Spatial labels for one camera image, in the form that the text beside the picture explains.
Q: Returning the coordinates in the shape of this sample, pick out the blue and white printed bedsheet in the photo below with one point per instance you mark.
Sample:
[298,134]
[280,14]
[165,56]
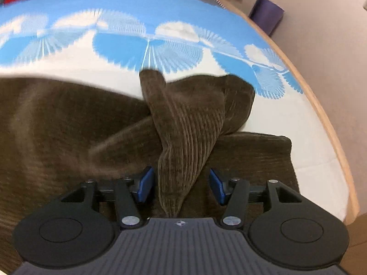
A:
[177,14]

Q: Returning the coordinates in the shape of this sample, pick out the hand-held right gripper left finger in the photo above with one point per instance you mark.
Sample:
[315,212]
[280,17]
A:
[146,184]

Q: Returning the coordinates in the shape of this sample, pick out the purple box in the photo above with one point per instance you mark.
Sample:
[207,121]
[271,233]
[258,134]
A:
[266,14]

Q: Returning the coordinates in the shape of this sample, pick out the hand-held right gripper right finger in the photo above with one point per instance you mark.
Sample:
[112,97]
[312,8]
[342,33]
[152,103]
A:
[216,186]

